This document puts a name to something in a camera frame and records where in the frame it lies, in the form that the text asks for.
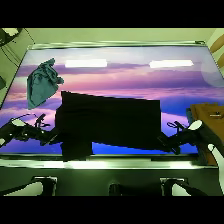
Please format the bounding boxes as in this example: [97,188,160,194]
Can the teal garment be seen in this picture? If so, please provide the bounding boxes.
[26,57,65,110]

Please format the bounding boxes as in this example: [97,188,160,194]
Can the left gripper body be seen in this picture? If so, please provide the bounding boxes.
[39,130,62,146]

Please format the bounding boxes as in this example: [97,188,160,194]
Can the silver frame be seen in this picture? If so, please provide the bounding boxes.
[0,40,224,197]

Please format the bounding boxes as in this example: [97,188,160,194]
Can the brown garment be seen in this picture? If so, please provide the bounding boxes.
[185,102,224,166]

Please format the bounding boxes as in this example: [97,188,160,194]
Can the black shirt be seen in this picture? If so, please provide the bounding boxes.
[54,90,163,162]

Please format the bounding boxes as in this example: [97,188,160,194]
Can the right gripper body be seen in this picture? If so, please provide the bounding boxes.
[157,134,182,155]

